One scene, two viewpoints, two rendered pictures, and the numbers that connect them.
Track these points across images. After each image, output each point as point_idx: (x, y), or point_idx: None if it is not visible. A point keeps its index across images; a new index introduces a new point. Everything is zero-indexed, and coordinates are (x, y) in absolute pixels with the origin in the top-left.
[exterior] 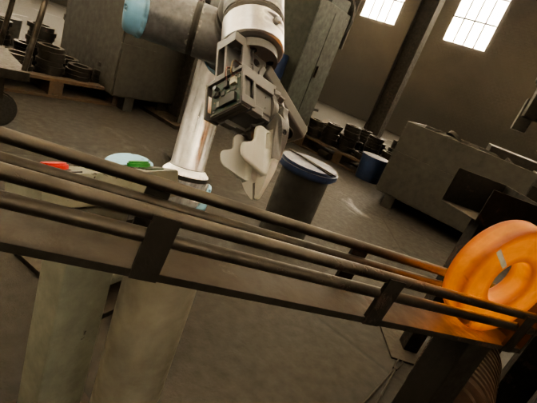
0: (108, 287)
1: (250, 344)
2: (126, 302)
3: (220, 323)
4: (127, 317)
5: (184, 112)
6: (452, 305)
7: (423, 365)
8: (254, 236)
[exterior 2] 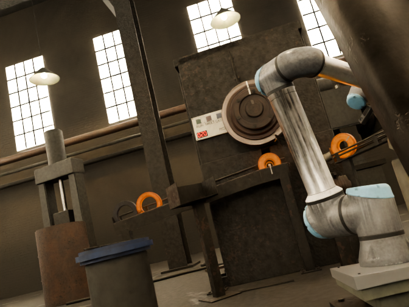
0: None
1: (324, 288)
2: None
3: (332, 292)
4: None
5: (318, 147)
6: (355, 150)
7: (353, 171)
8: None
